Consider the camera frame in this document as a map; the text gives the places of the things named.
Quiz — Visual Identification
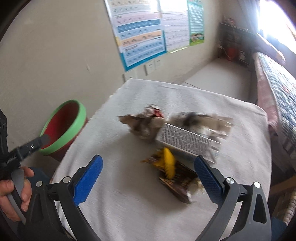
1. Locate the person's left hand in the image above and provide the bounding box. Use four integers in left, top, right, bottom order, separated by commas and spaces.
0, 166, 36, 221

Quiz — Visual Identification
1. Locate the red bucket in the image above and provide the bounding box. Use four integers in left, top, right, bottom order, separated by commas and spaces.
225, 47, 237, 61

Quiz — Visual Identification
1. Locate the bed with plaid quilt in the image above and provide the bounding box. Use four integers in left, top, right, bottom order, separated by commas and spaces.
251, 51, 296, 168

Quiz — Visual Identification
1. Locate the green chart wall poster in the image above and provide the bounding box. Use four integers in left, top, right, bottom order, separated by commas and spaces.
187, 0, 206, 46

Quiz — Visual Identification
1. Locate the white grid wall poster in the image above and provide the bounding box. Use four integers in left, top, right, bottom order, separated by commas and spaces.
159, 0, 191, 53

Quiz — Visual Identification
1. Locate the bright window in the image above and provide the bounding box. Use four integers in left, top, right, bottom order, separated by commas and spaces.
257, 0, 296, 40

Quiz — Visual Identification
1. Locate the white printed cardboard box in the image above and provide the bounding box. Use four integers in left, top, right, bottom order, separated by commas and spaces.
154, 123, 222, 164

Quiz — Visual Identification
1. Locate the crushed printed paper cup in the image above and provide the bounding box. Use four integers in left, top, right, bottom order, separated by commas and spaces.
170, 112, 234, 140

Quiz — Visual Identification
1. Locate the white towel table cover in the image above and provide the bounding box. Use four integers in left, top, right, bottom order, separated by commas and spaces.
50, 78, 272, 241

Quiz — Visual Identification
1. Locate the red bin with green rim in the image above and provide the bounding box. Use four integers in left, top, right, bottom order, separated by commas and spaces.
38, 100, 90, 162

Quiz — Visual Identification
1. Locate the pink pillow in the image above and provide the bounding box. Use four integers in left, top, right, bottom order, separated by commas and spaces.
255, 32, 287, 64

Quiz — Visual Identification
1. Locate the yellow and brown wrapper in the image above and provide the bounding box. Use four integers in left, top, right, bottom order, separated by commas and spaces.
141, 147, 204, 205

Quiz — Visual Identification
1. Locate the blue alphabet wall poster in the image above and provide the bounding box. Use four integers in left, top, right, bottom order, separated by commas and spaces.
104, 0, 167, 72

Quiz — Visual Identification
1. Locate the dark shelf unit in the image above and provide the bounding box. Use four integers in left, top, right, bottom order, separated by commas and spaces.
217, 22, 257, 68

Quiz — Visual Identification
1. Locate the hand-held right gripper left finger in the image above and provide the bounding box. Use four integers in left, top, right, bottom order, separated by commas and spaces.
24, 154, 103, 241

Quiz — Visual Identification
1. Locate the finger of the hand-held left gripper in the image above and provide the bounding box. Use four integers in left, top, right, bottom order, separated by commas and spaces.
7, 134, 50, 162

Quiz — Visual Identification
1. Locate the brown paper wrapper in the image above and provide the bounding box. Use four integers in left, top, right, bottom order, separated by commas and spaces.
117, 104, 165, 142

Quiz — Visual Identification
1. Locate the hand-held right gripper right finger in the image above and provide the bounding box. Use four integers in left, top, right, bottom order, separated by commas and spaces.
178, 155, 272, 241

